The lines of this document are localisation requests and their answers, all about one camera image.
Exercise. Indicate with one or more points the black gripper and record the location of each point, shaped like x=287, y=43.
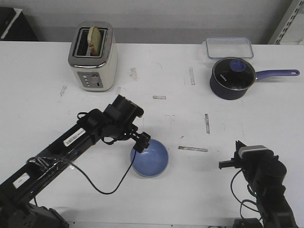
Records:
x=119, y=127
x=250, y=165

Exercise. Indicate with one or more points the blue bowl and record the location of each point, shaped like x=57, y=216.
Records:
x=152, y=161

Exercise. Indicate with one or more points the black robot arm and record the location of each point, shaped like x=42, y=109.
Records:
x=271, y=204
x=16, y=192

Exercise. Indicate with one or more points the dark blue saucepan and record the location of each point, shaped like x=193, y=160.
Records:
x=233, y=95

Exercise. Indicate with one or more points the glass pot lid blue knob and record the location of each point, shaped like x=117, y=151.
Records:
x=233, y=73

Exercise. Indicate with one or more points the cream and steel toaster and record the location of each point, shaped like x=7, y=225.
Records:
x=94, y=73

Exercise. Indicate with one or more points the clear plastic food container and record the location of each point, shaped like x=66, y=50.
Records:
x=221, y=47

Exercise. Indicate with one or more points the toast slice in toaster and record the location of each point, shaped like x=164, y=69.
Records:
x=94, y=40

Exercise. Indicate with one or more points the black box in background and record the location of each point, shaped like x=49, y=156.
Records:
x=14, y=26

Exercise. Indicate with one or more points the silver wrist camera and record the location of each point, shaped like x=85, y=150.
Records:
x=256, y=150

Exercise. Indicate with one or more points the white metal shelf rail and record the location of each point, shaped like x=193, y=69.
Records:
x=290, y=30

